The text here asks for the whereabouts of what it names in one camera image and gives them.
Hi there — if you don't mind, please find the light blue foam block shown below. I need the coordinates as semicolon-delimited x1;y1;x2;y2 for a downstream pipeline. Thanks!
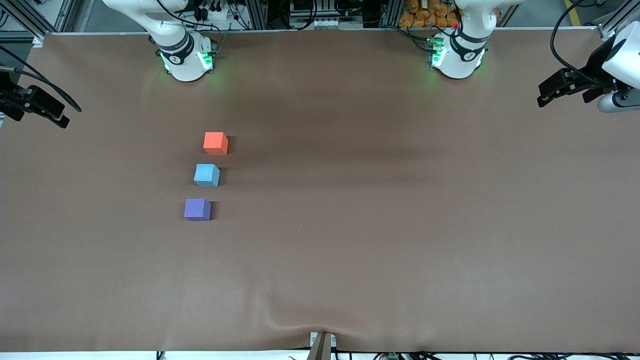
193;163;221;188

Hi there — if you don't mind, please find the orange foam block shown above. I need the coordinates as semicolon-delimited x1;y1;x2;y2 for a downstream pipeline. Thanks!
203;131;229;156

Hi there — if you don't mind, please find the purple foam block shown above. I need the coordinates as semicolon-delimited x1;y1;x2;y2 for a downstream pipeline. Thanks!
183;198;212;222

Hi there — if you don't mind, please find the pile of orange packets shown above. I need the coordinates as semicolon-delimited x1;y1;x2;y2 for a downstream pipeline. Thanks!
398;0;502;29

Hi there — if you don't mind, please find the white socket box with plugs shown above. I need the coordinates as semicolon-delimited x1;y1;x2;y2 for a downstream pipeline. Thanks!
192;0;236;23

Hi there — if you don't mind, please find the white power strip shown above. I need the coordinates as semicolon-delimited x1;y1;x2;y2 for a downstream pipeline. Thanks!
312;16;364;30

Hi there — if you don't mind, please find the large table cover mat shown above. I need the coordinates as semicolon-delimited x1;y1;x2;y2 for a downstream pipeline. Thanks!
0;27;640;353

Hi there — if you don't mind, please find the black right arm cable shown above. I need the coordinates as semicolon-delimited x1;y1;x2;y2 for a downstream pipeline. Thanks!
0;45;83;113

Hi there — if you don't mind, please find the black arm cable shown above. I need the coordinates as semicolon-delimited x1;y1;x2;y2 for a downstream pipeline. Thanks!
549;0;601;77
0;45;83;113

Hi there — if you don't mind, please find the aluminium frame strut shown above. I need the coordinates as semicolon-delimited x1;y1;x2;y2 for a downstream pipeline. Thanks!
597;0;640;42
0;0;76;46

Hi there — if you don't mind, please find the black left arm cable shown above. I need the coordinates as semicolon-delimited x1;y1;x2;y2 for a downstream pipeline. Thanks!
549;0;601;77

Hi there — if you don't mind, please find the aluminium frame post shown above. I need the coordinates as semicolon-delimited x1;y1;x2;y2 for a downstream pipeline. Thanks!
382;0;403;29
247;0;269;31

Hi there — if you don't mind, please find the table edge mount post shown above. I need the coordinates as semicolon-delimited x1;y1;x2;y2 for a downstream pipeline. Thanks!
306;331;337;360

